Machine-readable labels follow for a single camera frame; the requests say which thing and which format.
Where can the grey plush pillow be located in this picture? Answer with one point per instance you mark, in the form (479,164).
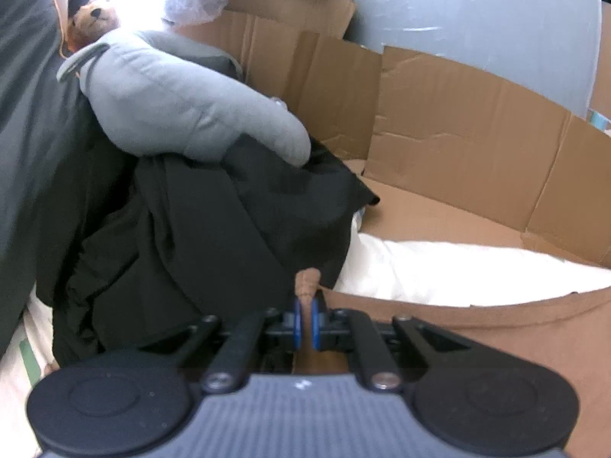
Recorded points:
(181,100)

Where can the brown teddy bear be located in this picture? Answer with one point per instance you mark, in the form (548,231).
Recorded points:
(93,16)

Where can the brown cardboard sheet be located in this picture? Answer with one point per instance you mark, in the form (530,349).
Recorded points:
(453,129)

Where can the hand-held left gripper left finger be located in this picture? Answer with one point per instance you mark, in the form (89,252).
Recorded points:
(297,322)

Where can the pile of black clothes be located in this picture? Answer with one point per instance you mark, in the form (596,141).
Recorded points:
(215,229)

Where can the white printed blanket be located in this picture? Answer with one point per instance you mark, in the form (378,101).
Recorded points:
(429,267)

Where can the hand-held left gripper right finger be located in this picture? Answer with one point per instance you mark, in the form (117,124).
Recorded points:
(316,324)

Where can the brown printed t-shirt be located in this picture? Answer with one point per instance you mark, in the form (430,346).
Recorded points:
(477,315)

